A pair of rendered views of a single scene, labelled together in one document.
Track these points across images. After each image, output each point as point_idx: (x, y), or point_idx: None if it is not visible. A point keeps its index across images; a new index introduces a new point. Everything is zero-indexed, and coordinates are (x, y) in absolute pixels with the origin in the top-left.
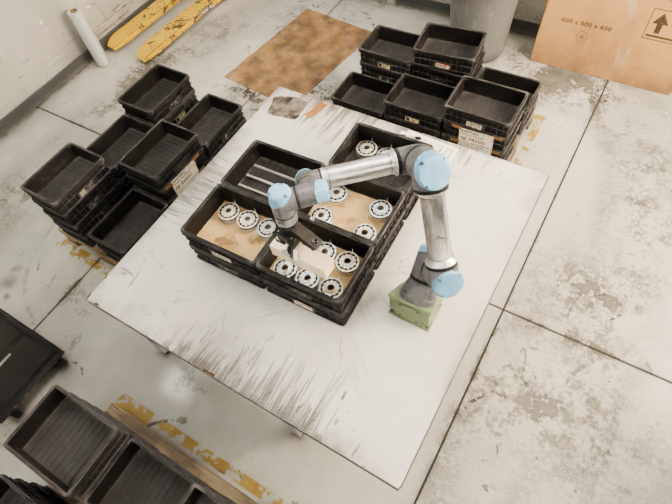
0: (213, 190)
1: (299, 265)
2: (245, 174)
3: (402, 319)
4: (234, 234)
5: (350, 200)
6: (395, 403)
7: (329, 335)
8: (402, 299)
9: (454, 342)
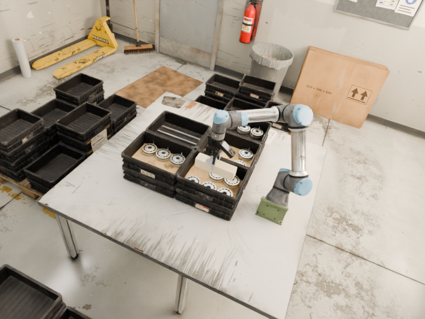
0: (141, 133)
1: (214, 172)
2: (156, 130)
3: (264, 218)
4: (153, 162)
5: None
6: (270, 267)
7: (220, 226)
8: (269, 201)
9: (298, 231)
